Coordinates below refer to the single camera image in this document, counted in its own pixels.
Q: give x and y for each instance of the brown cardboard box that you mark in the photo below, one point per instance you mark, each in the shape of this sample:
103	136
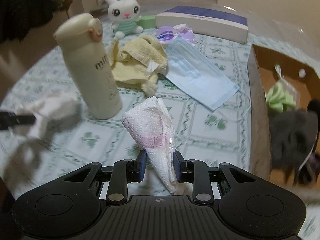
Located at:
258	110

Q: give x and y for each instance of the white cloth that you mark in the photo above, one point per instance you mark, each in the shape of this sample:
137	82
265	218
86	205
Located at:
55	110

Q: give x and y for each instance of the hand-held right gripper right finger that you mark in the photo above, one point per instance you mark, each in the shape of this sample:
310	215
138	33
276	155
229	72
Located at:
177	167

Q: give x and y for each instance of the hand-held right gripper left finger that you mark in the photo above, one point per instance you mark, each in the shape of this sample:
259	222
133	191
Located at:
143	166

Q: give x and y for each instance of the cream thermos bottle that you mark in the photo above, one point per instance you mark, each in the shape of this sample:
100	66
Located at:
92	80

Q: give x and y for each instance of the small green box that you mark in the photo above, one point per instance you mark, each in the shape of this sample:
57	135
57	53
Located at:
147	21

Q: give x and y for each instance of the white and blue flat box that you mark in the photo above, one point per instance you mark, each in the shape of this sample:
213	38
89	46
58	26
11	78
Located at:
205	21

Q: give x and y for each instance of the purple tissue packet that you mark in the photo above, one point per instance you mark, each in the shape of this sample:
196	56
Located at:
172	33

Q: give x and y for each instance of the black puffer jacket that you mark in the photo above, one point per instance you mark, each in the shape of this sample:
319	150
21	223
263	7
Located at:
22	5

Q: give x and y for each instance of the black round pad red centre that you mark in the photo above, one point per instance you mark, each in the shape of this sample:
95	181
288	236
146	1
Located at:
313	106

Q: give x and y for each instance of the yellow towel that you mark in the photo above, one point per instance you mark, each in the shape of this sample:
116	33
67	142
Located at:
135	65

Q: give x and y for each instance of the green floral tablecloth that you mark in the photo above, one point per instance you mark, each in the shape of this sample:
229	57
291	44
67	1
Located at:
200	130

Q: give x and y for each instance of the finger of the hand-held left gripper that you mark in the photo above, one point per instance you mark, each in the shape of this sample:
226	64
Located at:
16	120

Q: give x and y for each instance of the clear plastic bag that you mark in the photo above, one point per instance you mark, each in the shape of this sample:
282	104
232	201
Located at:
287	87

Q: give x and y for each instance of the purple scrunchie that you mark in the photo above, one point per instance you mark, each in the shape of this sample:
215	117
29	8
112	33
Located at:
313	166

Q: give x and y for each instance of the green scrunchie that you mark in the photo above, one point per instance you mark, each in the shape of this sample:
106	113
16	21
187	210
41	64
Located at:
277	97

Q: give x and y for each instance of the white rabbit plush toy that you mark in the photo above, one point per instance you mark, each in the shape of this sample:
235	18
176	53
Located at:
125	10

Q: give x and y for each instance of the white pink-printed tissue pack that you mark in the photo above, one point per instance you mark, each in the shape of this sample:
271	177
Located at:
152	130

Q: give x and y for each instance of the grey fluffy eye mask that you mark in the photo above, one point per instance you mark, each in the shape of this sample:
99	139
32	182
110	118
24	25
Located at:
290	135

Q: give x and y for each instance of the blue face mask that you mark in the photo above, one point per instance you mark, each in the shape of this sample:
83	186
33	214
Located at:
197	75

